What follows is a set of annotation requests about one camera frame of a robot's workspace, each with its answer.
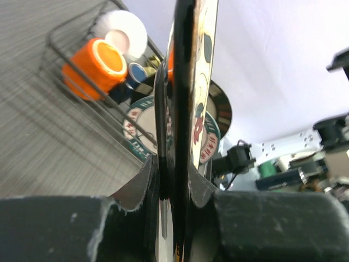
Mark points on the small blue cup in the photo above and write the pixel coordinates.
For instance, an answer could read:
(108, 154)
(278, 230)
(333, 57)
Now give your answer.
(136, 75)

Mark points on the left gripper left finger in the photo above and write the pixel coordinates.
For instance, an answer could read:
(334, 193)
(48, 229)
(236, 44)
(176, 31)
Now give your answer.
(121, 227)

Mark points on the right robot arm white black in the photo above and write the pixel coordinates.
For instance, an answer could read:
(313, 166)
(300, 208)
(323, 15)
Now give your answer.
(326, 134)

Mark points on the square floral plate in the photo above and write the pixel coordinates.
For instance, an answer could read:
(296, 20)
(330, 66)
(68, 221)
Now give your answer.
(180, 99)

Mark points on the orange mug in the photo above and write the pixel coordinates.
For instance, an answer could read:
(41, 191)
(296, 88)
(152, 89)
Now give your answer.
(99, 61)

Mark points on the white ribbed bowl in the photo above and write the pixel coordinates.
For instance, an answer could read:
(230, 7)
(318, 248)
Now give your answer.
(123, 30)

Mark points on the black wire dish rack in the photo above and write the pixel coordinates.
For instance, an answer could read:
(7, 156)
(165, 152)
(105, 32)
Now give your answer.
(131, 125)

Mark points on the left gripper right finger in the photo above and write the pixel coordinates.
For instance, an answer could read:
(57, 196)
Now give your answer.
(263, 226)

